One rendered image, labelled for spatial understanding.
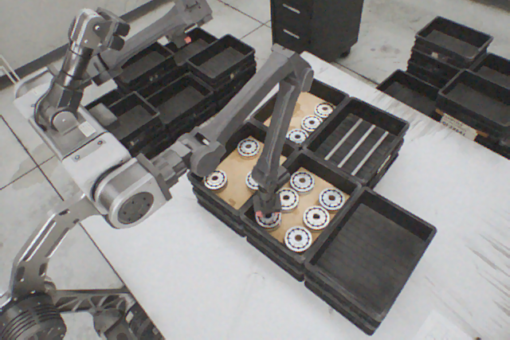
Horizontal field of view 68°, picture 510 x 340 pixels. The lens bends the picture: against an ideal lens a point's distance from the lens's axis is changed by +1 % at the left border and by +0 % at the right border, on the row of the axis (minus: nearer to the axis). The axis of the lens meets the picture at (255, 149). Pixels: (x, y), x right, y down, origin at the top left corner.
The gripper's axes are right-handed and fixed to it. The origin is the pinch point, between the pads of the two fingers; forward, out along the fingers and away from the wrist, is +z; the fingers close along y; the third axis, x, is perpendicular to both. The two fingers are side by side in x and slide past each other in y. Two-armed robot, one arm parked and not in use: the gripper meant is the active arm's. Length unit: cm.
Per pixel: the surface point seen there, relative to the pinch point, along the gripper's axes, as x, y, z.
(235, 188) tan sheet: -17.5, 12.8, 6.2
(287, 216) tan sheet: -1.3, -7.5, 6.0
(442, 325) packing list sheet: 41, -58, 18
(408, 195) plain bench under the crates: -13, -63, 18
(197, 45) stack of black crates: -186, 42, 51
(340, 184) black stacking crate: -11.4, -30.7, 1.8
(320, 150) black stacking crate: -33.2, -26.8, 5.9
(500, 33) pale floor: -206, -225, 86
